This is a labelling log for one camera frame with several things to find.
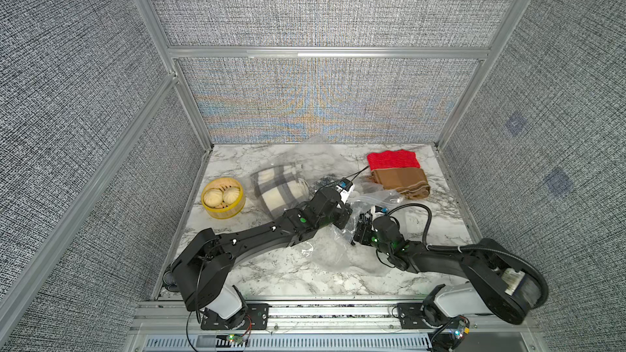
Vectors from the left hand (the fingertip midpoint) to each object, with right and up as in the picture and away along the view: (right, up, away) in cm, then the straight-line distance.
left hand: (354, 204), depth 79 cm
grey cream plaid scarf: (-26, +4, +16) cm, 31 cm away
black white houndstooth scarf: (0, -2, +3) cm, 3 cm away
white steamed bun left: (-52, 0, +15) cm, 54 cm away
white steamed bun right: (-45, +1, +15) cm, 48 cm away
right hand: (+2, -8, +10) cm, 13 cm away
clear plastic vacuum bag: (-6, -16, +4) cm, 18 cm away
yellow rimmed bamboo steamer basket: (-47, -5, +13) cm, 49 cm away
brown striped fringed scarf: (+27, +6, +20) cm, 34 cm away
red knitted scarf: (+24, +16, +34) cm, 45 cm away
